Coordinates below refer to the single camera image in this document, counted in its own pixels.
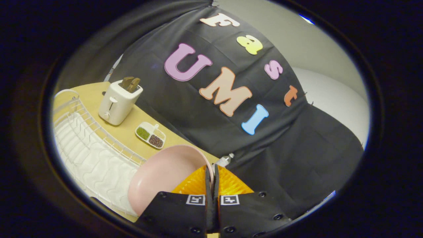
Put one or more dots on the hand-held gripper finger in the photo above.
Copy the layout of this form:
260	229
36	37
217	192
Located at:
209	185
216	185

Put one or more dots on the pink plate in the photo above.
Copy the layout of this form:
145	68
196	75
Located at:
162	175

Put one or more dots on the white divided seed dish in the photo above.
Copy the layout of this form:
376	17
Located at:
150	135

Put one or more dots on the clear plastic bottle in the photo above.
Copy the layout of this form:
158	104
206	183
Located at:
224	160

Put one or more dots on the black backdrop cloth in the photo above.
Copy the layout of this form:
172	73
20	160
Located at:
231	109

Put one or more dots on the white toaster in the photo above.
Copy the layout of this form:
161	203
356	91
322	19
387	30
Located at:
117	104

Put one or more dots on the brown toast slice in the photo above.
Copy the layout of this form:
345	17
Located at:
130	83

